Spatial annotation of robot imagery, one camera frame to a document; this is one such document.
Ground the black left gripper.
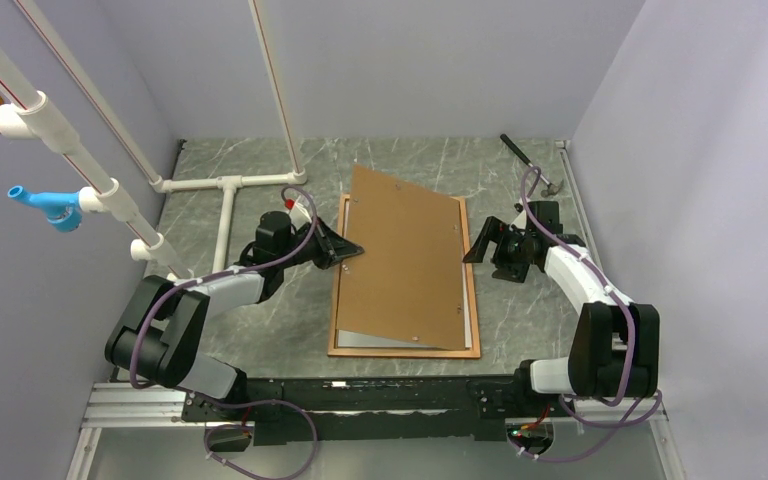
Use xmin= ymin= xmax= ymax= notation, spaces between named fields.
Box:
xmin=278 ymin=216 xmax=364 ymax=270

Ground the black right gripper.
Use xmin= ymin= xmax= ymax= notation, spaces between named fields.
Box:
xmin=463 ymin=216 xmax=534 ymax=283

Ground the brown backing board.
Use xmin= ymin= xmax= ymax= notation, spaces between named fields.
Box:
xmin=336 ymin=165 xmax=469 ymax=351

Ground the wooden picture frame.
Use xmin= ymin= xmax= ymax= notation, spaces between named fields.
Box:
xmin=327 ymin=193 xmax=482 ymax=360

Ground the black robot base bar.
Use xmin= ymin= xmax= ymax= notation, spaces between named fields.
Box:
xmin=181 ymin=369 xmax=561 ymax=446

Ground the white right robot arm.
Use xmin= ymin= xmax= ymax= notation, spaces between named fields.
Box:
xmin=463 ymin=201 xmax=660 ymax=415

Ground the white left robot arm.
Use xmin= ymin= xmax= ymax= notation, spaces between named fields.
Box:
xmin=104 ymin=211 xmax=364 ymax=420

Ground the blue faucet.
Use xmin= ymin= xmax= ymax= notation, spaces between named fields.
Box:
xmin=7 ymin=185 xmax=83 ymax=233

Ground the white pvc pipe stand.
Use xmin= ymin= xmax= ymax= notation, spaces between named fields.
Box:
xmin=0 ymin=1 xmax=307 ymax=282

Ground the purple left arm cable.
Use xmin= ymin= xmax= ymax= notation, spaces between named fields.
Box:
xmin=128 ymin=185 xmax=320 ymax=480

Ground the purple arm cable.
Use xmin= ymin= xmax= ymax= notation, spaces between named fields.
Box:
xmin=128 ymin=185 xmax=320 ymax=480
xmin=507 ymin=165 xmax=664 ymax=465

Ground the black handled hammer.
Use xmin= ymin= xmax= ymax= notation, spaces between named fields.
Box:
xmin=499 ymin=133 xmax=564 ymax=198

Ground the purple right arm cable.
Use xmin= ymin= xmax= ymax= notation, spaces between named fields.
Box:
xmin=507 ymin=165 xmax=664 ymax=465

